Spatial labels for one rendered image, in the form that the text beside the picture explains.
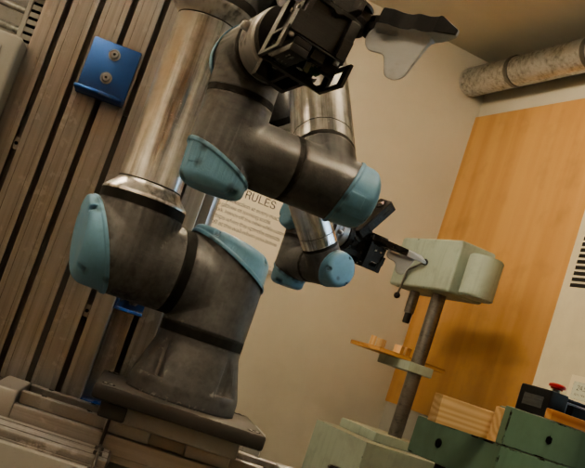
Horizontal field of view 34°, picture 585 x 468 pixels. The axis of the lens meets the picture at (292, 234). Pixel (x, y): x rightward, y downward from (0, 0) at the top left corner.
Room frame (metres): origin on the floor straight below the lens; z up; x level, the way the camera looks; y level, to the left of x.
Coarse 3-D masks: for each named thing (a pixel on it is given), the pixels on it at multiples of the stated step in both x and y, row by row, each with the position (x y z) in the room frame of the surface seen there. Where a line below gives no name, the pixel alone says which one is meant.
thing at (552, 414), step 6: (546, 414) 1.51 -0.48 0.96; (552, 414) 1.50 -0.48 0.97; (558, 414) 1.51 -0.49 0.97; (564, 414) 1.51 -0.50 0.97; (552, 420) 1.51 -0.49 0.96; (558, 420) 1.51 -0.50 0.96; (564, 420) 1.52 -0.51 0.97; (570, 420) 1.52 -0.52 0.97; (576, 420) 1.53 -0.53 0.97; (582, 420) 1.53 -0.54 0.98; (570, 426) 1.52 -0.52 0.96; (576, 426) 1.53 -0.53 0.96; (582, 426) 1.53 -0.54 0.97
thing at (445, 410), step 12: (444, 396) 1.33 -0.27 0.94; (432, 408) 1.34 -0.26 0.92; (444, 408) 1.33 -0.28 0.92; (456, 408) 1.34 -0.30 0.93; (468, 408) 1.35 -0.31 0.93; (480, 408) 1.35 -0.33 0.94; (432, 420) 1.33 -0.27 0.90; (444, 420) 1.33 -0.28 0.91; (456, 420) 1.34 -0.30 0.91; (468, 420) 1.35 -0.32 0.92; (480, 420) 1.36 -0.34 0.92; (468, 432) 1.35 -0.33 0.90; (480, 432) 1.36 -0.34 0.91
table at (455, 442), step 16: (416, 432) 1.51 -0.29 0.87; (432, 432) 1.48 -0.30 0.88; (448, 432) 1.44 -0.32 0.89; (416, 448) 1.50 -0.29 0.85; (432, 448) 1.47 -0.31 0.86; (448, 448) 1.43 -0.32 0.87; (464, 448) 1.40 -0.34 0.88; (480, 448) 1.37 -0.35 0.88; (496, 448) 1.34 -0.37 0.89; (512, 448) 1.34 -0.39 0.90; (448, 464) 1.42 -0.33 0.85; (464, 464) 1.39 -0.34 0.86; (480, 464) 1.36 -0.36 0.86; (496, 464) 1.33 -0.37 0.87; (512, 464) 1.34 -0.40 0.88; (528, 464) 1.36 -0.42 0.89; (544, 464) 1.37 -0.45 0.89; (560, 464) 1.38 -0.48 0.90
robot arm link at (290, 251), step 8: (288, 232) 2.02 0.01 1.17; (288, 240) 2.01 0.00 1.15; (296, 240) 2.01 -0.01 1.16; (280, 248) 2.03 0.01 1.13; (288, 248) 2.01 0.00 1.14; (296, 248) 1.99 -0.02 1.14; (280, 256) 2.02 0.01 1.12; (288, 256) 1.99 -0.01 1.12; (296, 256) 1.97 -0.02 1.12; (280, 264) 2.01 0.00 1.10; (288, 264) 1.99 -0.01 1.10; (296, 264) 1.96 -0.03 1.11; (272, 272) 2.03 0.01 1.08; (280, 272) 2.01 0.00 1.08; (288, 272) 2.00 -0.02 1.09; (296, 272) 1.97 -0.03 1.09; (272, 280) 2.04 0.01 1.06; (280, 280) 2.01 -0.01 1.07; (288, 280) 2.01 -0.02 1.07; (296, 280) 2.01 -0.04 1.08; (304, 280) 1.98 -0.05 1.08; (296, 288) 2.02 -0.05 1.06
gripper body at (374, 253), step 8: (352, 232) 2.07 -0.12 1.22; (352, 240) 2.07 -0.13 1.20; (360, 240) 2.11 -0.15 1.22; (368, 240) 2.11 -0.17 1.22; (376, 240) 2.11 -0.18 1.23; (344, 248) 2.09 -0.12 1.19; (352, 248) 2.11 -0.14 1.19; (360, 248) 2.12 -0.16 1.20; (368, 248) 2.10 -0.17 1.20; (376, 248) 2.12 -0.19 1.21; (384, 248) 2.13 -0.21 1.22; (352, 256) 2.13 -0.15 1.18; (360, 256) 2.12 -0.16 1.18; (368, 256) 2.11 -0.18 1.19; (376, 256) 2.12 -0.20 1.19; (360, 264) 2.11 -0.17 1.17; (368, 264) 2.12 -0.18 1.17; (376, 264) 2.13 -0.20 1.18; (376, 272) 2.13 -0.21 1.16
